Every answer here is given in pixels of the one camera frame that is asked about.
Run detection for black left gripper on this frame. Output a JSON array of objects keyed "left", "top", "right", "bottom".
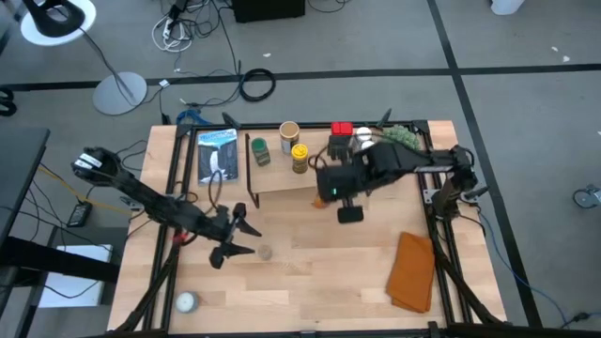
[{"left": 201, "top": 202, "right": 263, "bottom": 270}]

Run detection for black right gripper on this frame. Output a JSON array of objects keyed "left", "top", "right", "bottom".
[{"left": 316, "top": 157, "right": 381, "bottom": 204}]

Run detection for green black pepper tin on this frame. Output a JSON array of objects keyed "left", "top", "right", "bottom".
[{"left": 327, "top": 134, "right": 351, "bottom": 160}]

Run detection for chili onion shaker yellow lid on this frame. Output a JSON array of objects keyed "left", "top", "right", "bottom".
[{"left": 290, "top": 143, "right": 310, "bottom": 175}]

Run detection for smoked paprika tin red lid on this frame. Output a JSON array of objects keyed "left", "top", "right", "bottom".
[{"left": 330, "top": 121, "right": 355, "bottom": 138}]

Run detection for brown paper cup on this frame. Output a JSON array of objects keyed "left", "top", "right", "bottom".
[{"left": 279, "top": 120, "right": 301, "bottom": 156}]

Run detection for green-lidded spice jar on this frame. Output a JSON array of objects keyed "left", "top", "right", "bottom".
[{"left": 251, "top": 137, "right": 272, "bottom": 168}]

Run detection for wooden shelf black metal legs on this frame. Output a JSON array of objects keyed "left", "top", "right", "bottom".
[{"left": 243, "top": 126, "right": 377, "bottom": 210}]

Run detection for green potted plant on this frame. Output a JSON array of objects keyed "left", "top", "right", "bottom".
[{"left": 382, "top": 124, "right": 423, "bottom": 151}]

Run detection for orange folded cloth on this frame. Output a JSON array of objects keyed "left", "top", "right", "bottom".
[{"left": 385, "top": 231, "right": 436, "bottom": 315}]

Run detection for black power adapter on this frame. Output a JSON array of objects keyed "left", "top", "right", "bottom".
[{"left": 67, "top": 200, "right": 94, "bottom": 228}]

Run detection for floor lamp grey base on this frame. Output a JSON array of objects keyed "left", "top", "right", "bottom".
[{"left": 19, "top": 0, "right": 148, "bottom": 116}]

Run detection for black box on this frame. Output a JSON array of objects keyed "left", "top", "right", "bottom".
[{"left": 232, "top": 0, "right": 306, "bottom": 23}]

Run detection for white power strip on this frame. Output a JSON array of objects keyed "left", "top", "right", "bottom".
[{"left": 151, "top": 11, "right": 194, "bottom": 54}]

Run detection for black desk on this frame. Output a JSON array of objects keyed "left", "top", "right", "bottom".
[{"left": 0, "top": 126, "right": 122, "bottom": 338}]

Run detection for grey caster wheel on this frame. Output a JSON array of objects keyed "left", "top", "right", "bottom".
[{"left": 572, "top": 183, "right": 601, "bottom": 210}]

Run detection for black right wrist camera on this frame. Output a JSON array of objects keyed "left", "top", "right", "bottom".
[{"left": 336, "top": 196, "right": 365, "bottom": 224}]

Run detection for blue cable bundle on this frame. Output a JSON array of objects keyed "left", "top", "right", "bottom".
[{"left": 177, "top": 108, "right": 204, "bottom": 126}]

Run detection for black cable coil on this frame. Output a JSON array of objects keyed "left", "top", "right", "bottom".
[{"left": 239, "top": 68, "right": 277, "bottom": 103}]

